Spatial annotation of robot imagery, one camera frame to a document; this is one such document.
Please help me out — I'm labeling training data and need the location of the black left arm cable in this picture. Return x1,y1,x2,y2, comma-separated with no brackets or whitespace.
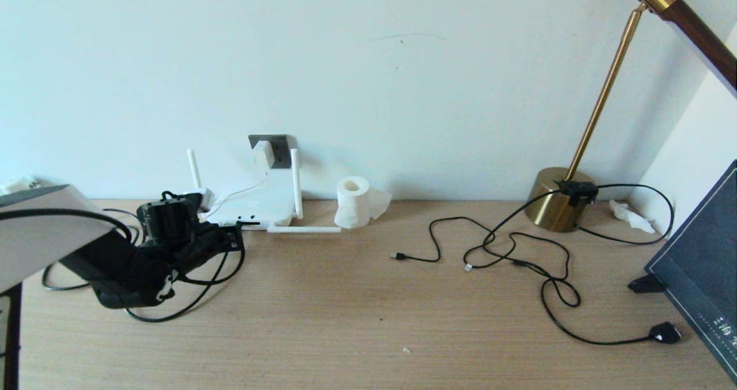
0,207,246,286

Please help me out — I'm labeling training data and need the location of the white power adapter with cord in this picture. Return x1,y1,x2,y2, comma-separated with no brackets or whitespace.
199,141,276,225

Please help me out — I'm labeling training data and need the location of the crumpled white tissue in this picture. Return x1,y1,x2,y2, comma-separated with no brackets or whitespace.
609,200,656,234

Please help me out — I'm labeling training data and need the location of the white plastic wrapped item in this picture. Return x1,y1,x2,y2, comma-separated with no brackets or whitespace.
0,176,39,195

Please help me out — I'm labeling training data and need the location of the white toilet paper roll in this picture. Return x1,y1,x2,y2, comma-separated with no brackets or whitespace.
335,176,393,230

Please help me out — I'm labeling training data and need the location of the white router with antennas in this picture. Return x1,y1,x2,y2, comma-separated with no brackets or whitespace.
187,149,343,234

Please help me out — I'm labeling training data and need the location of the black inline cord box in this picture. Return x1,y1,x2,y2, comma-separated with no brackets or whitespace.
554,180,599,207

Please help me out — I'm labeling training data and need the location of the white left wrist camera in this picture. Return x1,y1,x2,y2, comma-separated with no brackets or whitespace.
183,188,215,212

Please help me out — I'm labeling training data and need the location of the black USB cable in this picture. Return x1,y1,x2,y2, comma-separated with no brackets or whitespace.
390,217,572,281

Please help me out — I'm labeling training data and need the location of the grey wall socket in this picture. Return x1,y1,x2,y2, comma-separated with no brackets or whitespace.
248,135,291,169

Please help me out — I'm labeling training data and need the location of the dark framed board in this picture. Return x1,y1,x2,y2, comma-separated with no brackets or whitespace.
644,160,737,385

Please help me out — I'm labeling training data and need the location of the brass desk lamp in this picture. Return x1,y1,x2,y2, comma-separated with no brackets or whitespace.
524,0,737,233

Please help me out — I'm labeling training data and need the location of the black lamp cable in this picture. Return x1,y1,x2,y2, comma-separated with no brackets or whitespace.
462,183,682,346

